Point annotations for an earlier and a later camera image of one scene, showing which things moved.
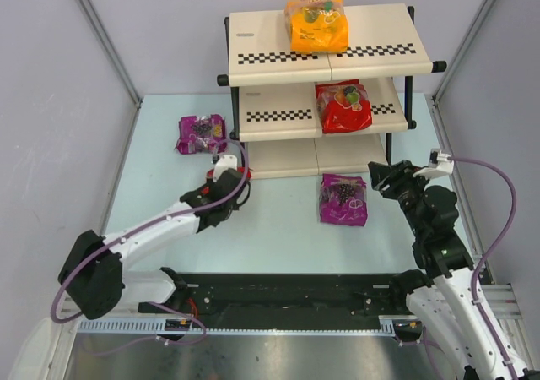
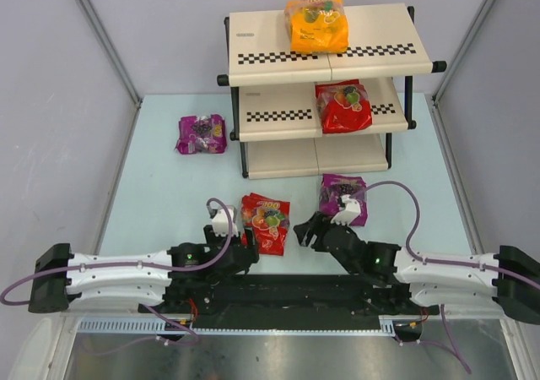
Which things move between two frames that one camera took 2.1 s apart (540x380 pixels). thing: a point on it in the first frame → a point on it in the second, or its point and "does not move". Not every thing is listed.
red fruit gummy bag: x=210 y=173 → x=269 y=219
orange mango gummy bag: x=317 y=25 does not move
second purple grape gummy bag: x=199 y=134 does not move
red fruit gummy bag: x=344 y=106 does not move
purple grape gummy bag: x=343 y=200 does not move
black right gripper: x=391 y=177 → x=318 y=235
